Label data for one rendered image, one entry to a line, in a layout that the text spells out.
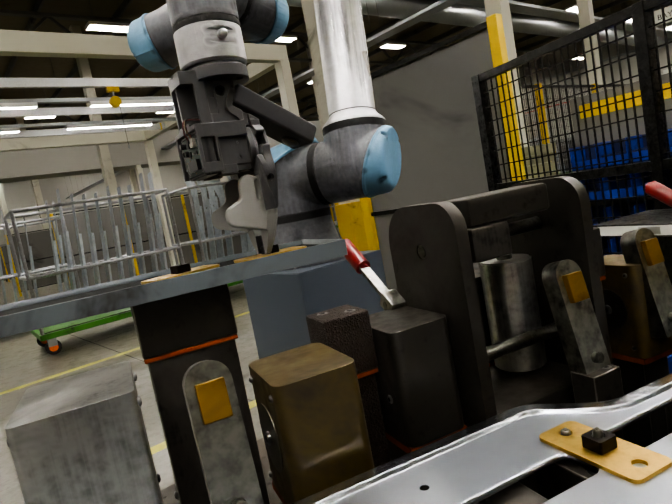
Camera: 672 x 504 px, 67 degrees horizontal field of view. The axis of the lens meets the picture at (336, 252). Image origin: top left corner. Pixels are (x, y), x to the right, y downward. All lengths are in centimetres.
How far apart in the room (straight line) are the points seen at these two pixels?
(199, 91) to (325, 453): 39
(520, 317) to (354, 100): 49
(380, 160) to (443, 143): 238
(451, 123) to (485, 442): 284
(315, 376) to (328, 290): 50
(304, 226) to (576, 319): 53
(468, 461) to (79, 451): 27
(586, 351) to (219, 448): 38
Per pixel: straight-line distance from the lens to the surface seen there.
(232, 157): 58
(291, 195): 94
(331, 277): 91
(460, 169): 318
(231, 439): 42
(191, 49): 60
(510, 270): 61
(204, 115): 59
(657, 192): 90
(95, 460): 40
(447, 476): 41
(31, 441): 40
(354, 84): 94
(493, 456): 43
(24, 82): 774
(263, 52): 772
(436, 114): 327
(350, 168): 89
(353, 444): 45
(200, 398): 41
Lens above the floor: 121
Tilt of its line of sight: 6 degrees down
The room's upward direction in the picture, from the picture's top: 11 degrees counter-clockwise
